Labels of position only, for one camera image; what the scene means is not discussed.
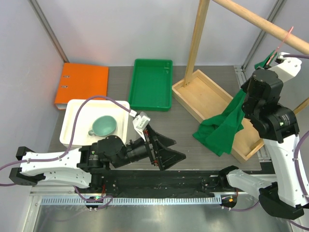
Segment slotted cable duct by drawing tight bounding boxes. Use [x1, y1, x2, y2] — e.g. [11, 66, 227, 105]
[41, 195, 222, 206]

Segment orange ring binder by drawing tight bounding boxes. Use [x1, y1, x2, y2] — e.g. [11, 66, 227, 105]
[54, 63, 109, 110]

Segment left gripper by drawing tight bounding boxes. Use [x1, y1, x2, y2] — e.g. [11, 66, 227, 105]
[112, 124, 186, 171]

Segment pink wire hanger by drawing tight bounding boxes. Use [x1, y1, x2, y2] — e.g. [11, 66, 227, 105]
[265, 26, 295, 67]

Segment purple cable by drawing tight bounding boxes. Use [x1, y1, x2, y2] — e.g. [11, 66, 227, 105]
[283, 54, 309, 228]
[0, 95, 136, 187]

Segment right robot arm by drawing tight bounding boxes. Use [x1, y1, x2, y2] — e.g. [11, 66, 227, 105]
[218, 52, 309, 220]

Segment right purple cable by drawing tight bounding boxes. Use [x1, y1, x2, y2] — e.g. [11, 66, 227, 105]
[283, 54, 309, 228]

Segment green plastic tray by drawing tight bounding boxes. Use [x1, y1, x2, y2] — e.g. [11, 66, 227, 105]
[128, 58, 173, 112]

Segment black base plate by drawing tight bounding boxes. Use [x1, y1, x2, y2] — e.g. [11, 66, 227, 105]
[78, 170, 236, 199]

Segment teal ceramic cup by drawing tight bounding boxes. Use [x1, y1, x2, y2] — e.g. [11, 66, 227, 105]
[88, 116, 117, 137]

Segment green t shirt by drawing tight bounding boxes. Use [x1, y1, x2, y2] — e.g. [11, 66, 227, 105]
[192, 50, 277, 157]

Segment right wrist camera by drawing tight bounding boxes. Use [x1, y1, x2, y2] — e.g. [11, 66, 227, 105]
[275, 52, 291, 65]

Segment wooden clothes rack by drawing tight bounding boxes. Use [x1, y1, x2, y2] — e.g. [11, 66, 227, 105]
[172, 0, 309, 163]

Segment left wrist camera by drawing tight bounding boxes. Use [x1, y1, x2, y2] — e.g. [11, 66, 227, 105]
[129, 110, 151, 141]

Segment white stacked containers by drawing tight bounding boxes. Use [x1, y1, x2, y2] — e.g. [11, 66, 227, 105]
[59, 100, 139, 148]

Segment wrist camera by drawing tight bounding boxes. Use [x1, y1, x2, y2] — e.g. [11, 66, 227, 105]
[275, 52, 291, 65]
[129, 110, 151, 141]

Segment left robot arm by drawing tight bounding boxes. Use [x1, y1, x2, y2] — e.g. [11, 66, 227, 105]
[9, 125, 186, 193]

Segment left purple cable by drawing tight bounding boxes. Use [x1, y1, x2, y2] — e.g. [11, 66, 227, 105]
[0, 95, 136, 187]

